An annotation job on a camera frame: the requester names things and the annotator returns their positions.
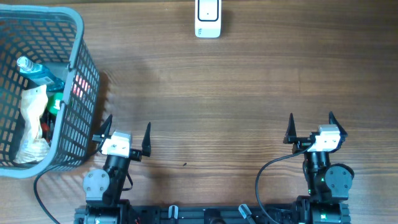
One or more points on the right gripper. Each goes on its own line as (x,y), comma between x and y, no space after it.
(301,142)

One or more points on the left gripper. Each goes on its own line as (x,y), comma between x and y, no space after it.
(99,137)

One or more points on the green lidded jar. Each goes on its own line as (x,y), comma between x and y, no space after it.
(54,102)

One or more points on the beige snack bag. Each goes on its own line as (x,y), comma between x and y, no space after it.
(33,146)

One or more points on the blue mouthwash bottle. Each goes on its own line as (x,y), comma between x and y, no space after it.
(39,74)

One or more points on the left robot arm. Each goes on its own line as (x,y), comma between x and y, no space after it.
(103,187)

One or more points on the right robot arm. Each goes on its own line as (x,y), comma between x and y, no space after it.
(328,184)

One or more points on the white barcode scanner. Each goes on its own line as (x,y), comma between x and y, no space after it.
(208,18)

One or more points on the grey plastic shopping basket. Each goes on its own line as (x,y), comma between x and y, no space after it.
(55,35)

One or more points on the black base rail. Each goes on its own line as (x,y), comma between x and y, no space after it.
(276,213)

